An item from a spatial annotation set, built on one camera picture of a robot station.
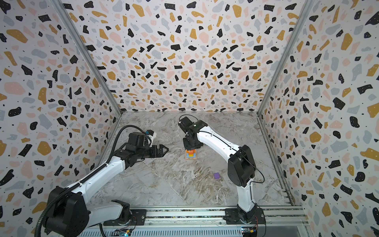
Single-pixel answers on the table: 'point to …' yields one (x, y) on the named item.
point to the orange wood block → (187, 151)
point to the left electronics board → (122, 232)
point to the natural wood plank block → (191, 158)
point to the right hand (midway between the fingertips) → (187, 145)
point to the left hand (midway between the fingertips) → (162, 147)
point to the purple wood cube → (216, 175)
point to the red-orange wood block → (191, 152)
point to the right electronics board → (248, 232)
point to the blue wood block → (187, 155)
